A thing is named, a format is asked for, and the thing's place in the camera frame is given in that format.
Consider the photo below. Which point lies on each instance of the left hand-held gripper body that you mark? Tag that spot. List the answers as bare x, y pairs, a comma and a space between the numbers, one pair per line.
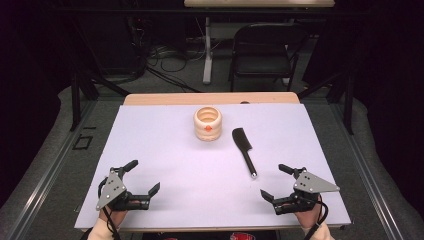
113, 188

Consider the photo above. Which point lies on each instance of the aluminium floor rail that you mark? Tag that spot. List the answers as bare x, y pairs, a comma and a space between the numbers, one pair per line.
370, 180
53, 166

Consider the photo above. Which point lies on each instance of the white table mat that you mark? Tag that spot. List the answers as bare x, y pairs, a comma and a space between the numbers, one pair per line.
186, 166

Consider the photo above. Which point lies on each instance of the black metal stand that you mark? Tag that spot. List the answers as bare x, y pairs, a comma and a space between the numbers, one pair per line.
76, 100
348, 100

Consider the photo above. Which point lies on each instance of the person's dark red-printed clothing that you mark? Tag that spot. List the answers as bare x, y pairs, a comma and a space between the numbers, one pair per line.
241, 236

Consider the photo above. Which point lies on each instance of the person's left hand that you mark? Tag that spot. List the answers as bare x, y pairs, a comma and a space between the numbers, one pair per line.
115, 216

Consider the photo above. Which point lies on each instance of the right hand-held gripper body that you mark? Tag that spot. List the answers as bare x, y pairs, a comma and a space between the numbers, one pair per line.
311, 185

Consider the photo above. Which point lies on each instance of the black folding chair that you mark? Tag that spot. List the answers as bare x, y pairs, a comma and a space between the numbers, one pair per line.
263, 63

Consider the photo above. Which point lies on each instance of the white desk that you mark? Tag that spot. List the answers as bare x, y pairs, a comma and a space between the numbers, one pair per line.
207, 66

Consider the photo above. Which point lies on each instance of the person's right hand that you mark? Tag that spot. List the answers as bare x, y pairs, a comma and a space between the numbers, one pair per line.
309, 216

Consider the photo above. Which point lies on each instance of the wooden table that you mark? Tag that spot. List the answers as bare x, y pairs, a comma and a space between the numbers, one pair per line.
173, 98

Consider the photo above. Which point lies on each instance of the cream ribbed cup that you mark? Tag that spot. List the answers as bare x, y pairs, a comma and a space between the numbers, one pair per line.
207, 124

